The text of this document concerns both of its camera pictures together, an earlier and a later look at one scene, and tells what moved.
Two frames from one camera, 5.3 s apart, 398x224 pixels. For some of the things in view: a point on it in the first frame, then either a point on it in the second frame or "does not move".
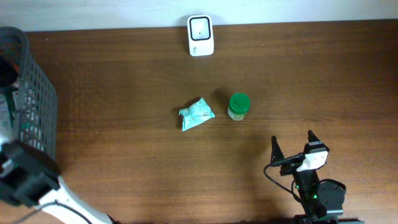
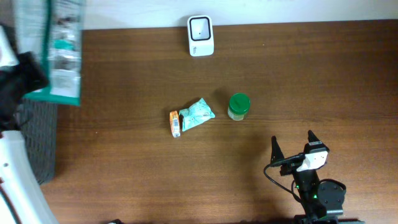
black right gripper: [275, 153] does not move
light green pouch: [197, 114] does not move
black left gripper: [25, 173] → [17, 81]
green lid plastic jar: [239, 105] does not move
